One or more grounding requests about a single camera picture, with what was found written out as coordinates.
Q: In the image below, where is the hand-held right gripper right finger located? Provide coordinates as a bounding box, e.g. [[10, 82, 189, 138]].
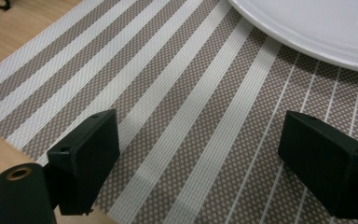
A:
[[277, 109, 358, 220]]

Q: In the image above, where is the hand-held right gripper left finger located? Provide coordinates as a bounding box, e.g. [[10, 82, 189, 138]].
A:
[[46, 108, 121, 217]]

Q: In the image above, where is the striped woven placemat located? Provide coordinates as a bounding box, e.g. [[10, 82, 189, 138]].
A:
[[0, 0, 358, 224]]

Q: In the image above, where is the white plate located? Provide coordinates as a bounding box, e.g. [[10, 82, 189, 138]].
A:
[[227, 0, 358, 76]]

